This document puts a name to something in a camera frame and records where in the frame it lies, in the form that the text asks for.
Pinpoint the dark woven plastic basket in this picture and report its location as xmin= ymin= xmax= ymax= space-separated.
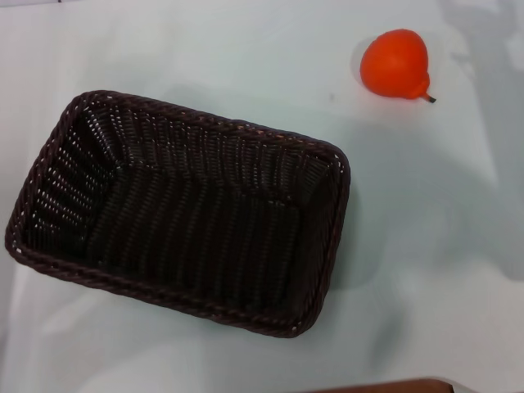
xmin=4 ymin=90 xmax=352 ymax=340

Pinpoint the orange toy fruit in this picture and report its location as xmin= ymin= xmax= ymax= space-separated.
xmin=359 ymin=28 xmax=437 ymax=104

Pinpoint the brown wooden table edge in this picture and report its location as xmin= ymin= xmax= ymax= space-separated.
xmin=305 ymin=377 xmax=455 ymax=393

